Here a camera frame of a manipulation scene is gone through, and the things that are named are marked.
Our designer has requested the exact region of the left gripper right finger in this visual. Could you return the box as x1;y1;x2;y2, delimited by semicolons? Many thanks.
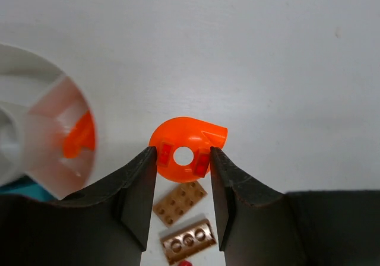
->
211;148;379;265

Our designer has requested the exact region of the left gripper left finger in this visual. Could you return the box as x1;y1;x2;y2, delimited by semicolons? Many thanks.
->
1;147;157;265

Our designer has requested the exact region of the brown lego plate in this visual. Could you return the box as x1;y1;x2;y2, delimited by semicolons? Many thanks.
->
160;214;217;265
153;181;207;227

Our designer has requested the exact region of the teal lego brick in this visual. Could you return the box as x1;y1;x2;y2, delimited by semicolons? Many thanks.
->
1;176;55;201

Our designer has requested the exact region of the orange lego wedge piece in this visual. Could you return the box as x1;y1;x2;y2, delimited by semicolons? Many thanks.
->
62;111;96;159

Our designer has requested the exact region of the orange round lego piece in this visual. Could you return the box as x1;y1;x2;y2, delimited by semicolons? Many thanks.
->
148;117;228;183

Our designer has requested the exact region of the red lego bow piece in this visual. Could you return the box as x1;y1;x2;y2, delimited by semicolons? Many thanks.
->
178;260;193;266

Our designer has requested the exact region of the white round divided container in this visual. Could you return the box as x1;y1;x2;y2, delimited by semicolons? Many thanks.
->
1;44;96;199

